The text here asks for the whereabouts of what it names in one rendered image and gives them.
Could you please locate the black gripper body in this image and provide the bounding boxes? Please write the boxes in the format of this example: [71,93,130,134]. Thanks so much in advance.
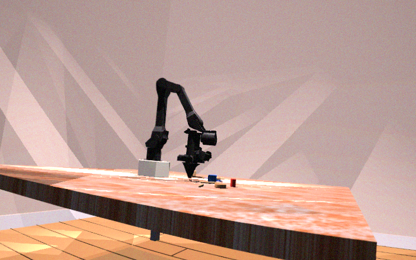
[177,143,204,164]

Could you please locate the blue block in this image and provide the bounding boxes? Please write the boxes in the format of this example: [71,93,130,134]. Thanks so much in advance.
[207,175,217,183]

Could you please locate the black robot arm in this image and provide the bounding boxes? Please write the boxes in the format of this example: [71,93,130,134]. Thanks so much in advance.
[145,78,217,161]

